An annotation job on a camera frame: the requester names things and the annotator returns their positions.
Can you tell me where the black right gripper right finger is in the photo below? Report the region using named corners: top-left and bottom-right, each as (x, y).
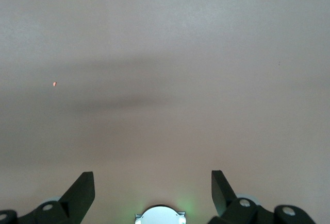
top-left (207, 169), bottom-right (317, 224)

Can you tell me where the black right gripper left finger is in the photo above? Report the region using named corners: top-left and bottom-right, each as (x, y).
top-left (0, 171), bottom-right (95, 224)

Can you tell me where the brown table cover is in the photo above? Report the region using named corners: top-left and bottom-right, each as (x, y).
top-left (0, 0), bottom-right (330, 224)

